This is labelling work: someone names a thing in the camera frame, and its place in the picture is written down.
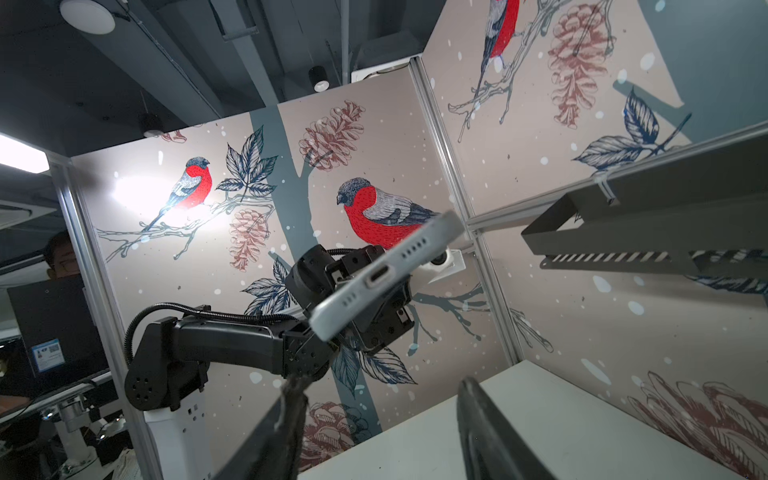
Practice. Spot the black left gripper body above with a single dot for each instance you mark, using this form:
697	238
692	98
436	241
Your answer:
317	275

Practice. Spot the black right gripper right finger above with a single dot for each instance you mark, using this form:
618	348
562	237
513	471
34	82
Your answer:
491	447

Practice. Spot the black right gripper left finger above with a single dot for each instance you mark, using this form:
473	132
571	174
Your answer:
273	449

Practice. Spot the black phone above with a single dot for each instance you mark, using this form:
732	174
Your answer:
397	267

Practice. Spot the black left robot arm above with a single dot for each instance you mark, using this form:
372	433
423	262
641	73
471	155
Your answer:
170	347

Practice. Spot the black computer monitor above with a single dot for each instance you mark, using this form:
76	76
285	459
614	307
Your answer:
59	342

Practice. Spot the person behind monitor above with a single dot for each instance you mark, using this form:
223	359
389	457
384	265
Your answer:
60	257

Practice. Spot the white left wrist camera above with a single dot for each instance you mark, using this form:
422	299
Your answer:
449	263

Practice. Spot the black wire basket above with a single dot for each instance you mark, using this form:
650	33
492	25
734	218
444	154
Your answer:
700	216

